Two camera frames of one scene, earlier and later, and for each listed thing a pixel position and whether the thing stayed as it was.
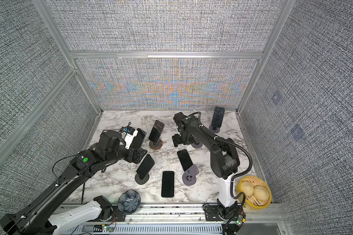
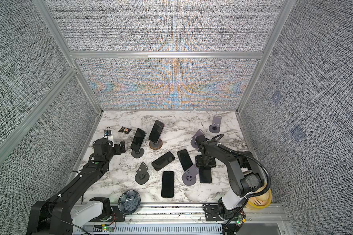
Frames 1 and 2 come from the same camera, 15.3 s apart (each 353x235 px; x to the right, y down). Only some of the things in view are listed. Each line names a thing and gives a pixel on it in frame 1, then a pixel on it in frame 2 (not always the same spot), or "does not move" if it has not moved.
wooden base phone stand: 156,146 does not move
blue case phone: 185,159 does not move
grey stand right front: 189,178 does not move
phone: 167,184 does not move
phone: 138,140 does not move
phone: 145,166 → 162,161
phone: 217,116 → 205,175
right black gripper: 176,140 → 211,163
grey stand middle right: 196,144 does not move
